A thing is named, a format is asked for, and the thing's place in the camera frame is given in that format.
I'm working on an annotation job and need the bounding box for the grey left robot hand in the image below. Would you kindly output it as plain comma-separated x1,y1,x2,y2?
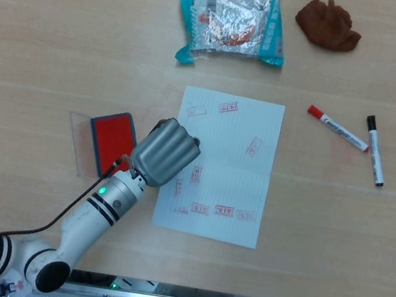
125,111,208,196

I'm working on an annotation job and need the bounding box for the red ink pad clear lid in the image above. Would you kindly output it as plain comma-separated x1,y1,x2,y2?
59,103,143,186

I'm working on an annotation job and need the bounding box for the white lined paper sheet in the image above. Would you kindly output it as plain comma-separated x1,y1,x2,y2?
149,83,287,252

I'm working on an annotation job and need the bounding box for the white device with green light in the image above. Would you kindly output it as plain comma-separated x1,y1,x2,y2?
110,275,160,297

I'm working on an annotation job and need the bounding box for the teal foil snack bag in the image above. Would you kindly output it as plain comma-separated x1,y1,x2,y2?
164,0,295,82

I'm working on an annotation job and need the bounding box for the red whiteboard marker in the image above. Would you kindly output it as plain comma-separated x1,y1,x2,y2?
301,103,376,154

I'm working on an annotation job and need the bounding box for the brown crumpled cloth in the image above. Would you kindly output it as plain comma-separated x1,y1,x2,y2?
290,0,368,57

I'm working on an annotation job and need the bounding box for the white printed plastic bag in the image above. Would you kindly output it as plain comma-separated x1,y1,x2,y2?
0,276,39,297

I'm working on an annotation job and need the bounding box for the black whiteboard marker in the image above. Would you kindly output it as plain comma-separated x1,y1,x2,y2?
355,113,396,188

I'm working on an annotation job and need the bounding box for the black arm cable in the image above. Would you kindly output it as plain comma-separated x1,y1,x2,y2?
0,135,135,267

